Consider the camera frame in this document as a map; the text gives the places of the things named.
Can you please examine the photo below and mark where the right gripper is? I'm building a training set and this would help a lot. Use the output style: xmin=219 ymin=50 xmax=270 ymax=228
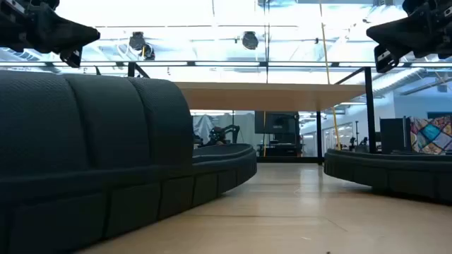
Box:
xmin=366 ymin=0 xmax=452 ymax=74

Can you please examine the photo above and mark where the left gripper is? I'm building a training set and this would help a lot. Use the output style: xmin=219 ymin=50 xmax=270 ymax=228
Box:
xmin=0 ymin=0 xmax=101 ymax=68

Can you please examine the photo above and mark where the black rubber slide sandal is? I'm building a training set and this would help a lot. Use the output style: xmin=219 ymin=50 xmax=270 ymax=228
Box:
xmin=0 ymin=69 xmax=258 ymax=254
xmin=323 ymin=147 xmax=452 ymax=204

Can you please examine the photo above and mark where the wooden shelf board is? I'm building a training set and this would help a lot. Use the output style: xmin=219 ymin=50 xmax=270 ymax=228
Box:
xmin=174 ymin=82 xmax=367 ymax=112

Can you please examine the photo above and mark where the black ceiling spotlight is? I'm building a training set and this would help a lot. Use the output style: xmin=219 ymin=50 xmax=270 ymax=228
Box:
xmin=242 ymin=30 xmax=259 ymax=51
xmin=129 ymin=31 xmax=156 ymax=61

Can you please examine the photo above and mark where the black box cabinet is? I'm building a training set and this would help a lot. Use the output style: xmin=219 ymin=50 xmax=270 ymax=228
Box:
xmin=379 ymin=117 xmax=412 ymax=155

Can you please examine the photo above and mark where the colourful patchwork quilt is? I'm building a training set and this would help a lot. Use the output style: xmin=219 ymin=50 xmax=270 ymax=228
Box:
xmin=409 ymin=116 xmax=452 ymax=155

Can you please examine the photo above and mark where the black monitor screen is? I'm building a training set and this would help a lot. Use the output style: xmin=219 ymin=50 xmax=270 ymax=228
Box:
xmin=254 ymin=111 xmax=300 ymax=135

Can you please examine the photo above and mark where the white draped cloth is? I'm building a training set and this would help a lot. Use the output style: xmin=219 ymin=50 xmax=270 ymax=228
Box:
xmin=193 ymin=114 xmax=215 ymax=144

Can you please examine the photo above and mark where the yellow hanging cable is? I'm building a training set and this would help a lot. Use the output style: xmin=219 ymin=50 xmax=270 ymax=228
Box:
xmin=319 ymin=0 xmax=343 ymax=151

